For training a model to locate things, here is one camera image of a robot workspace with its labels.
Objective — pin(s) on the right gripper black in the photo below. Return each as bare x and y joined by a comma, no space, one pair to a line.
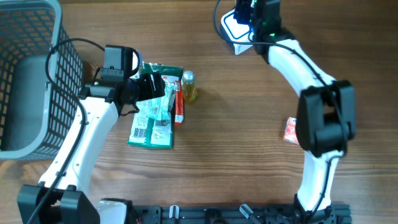
241,7

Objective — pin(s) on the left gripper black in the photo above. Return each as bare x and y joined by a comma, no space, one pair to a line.
145,90

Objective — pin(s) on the teal toothbrush package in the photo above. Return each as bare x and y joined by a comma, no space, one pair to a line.
161,107

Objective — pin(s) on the red white toothpaste box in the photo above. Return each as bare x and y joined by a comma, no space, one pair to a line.
179,104

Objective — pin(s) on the green white sponge package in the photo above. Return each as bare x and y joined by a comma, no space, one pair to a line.
145,131

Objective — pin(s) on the clear Vim dish soap bottle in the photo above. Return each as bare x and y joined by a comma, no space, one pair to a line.
189,86

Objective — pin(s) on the red white Kleenex tissue pack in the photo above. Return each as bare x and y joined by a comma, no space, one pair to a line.
290,133

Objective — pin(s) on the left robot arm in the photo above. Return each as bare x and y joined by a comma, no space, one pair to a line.
61,196

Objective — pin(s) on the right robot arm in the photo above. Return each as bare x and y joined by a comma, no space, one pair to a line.
325,116

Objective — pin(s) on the white barcode scanner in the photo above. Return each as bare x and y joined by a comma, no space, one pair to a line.
235,32

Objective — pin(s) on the grey plastic shopping basket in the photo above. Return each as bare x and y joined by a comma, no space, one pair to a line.
35,118

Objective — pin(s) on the black mounting rail base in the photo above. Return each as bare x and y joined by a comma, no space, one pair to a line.
279,213

